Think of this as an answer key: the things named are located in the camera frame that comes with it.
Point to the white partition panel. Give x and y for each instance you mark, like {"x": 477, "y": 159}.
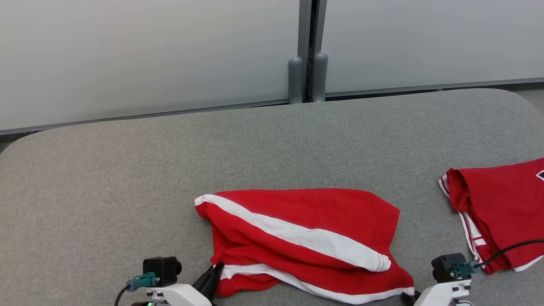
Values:
{"x": 148, "y": 55}
{"x": 425, "y": 42}

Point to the grey partition frame post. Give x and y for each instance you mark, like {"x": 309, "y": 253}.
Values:
{"x": 319, "y": 76}
{"x": 295, "y": 80}

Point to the red basketball jersey number 23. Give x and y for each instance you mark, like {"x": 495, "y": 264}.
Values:
{"x": 501, "y": 212}

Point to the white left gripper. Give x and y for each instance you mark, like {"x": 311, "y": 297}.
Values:
{"x": 182, "y": 296}

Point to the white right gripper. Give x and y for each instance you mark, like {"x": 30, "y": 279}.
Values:
{"x": 442, "y": 293}

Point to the red shorts with white stripes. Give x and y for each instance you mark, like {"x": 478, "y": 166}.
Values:
{"x": 306, "y": 221}

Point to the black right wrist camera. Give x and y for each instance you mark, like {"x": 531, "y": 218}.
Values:
{"x": 448, "y": 265}

